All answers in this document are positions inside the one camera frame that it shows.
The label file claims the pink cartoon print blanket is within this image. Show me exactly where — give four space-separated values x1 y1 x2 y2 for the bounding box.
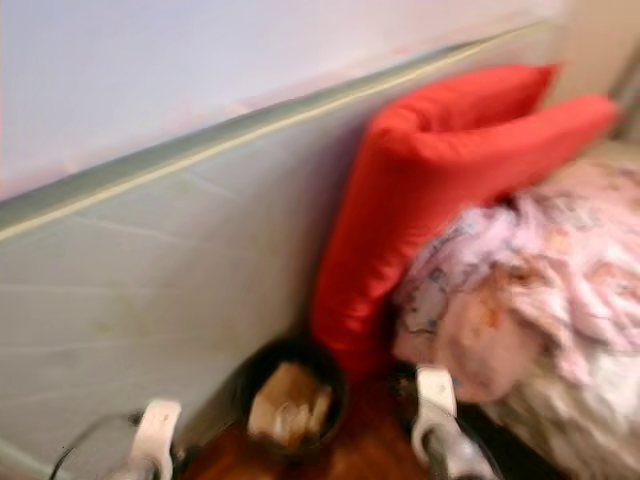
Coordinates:
390 160 640 406

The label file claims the red folded cushion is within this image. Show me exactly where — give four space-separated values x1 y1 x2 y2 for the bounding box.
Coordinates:
310 63 619 379

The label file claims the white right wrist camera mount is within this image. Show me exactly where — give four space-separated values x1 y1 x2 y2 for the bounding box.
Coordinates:
415 365 459 456

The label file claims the bed with grey floral sheet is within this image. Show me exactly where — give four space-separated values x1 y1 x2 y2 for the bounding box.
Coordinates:
490 140 640 480

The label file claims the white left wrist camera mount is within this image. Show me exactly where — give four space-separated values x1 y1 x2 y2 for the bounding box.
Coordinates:
138 400 183 471

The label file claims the grey-green upright mattress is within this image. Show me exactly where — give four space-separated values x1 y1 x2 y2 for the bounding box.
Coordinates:
0 22 561 480

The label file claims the brown cardboard piece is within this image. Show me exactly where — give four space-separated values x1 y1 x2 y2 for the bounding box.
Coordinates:
248 362 329 446

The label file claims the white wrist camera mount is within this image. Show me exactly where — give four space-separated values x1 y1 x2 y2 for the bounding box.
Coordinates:
415 365 459 456
138 400 183 471

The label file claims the black round waste bin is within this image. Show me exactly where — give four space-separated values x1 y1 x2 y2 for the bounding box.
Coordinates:
238 338 349 461

